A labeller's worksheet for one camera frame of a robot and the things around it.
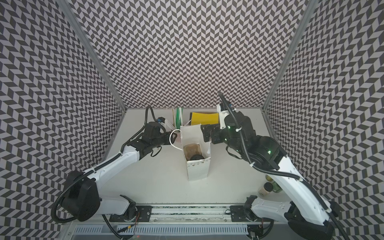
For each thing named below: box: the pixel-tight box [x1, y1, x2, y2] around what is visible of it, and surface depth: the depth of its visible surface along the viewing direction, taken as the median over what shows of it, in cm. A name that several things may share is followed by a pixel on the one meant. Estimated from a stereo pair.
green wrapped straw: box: [176, 107, 184, 129], surface depth 96 cm
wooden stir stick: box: [172, 107, 177, 129], surface depth 97 cm
